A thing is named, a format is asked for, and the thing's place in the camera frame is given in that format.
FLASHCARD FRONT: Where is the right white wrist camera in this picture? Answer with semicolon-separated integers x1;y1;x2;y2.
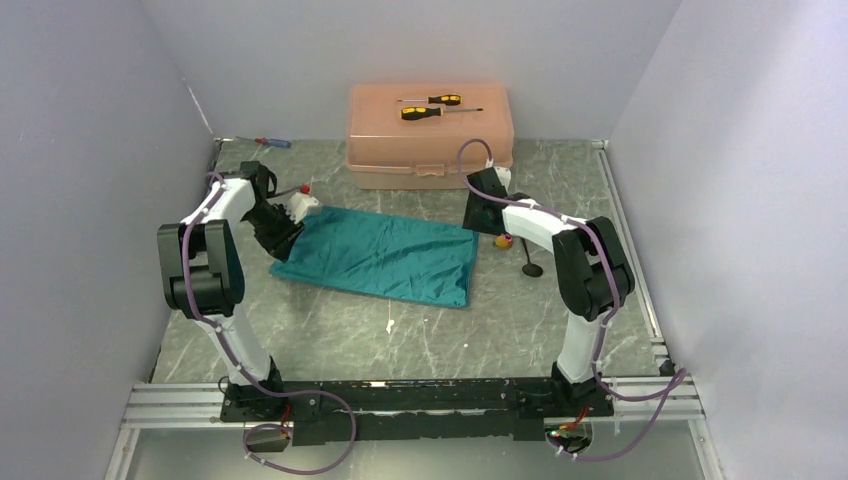
493;166;512;190

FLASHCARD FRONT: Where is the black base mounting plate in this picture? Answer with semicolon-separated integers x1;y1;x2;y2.
221;377;614;446

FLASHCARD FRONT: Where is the small yellow-black screwdriver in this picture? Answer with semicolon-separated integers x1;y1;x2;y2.
398;94;462;106

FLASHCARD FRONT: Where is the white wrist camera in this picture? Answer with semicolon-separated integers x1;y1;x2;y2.
283;184;323;223
493;166;512;190

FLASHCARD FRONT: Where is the black spoon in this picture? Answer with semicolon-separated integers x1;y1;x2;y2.
520;238;544;278

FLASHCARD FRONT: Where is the pink plastic toolbox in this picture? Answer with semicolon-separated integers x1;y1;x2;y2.
346;82;515;190

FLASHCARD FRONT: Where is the red-blue screwdriver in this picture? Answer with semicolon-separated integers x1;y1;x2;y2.
236;136;292;149

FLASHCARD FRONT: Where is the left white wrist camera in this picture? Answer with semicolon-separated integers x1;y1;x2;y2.
283;184;323;223

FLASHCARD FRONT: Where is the teal cloth napkin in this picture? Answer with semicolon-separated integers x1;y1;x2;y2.
269;207;479;309

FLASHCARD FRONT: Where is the aluminium frame rail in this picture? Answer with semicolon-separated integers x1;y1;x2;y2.
104;376;726;479

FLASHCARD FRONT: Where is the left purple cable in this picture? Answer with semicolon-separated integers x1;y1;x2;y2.
180;170;359;477

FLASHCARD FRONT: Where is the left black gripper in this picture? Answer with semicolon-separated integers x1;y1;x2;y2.
243;202;306;263

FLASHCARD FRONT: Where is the large yellow-black screwdriver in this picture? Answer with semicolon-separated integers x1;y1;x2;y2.
399;106;483;121

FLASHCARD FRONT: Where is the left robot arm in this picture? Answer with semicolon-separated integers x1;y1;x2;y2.
157;161;322;420

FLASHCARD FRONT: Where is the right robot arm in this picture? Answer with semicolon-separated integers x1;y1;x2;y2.
463;167;635;415

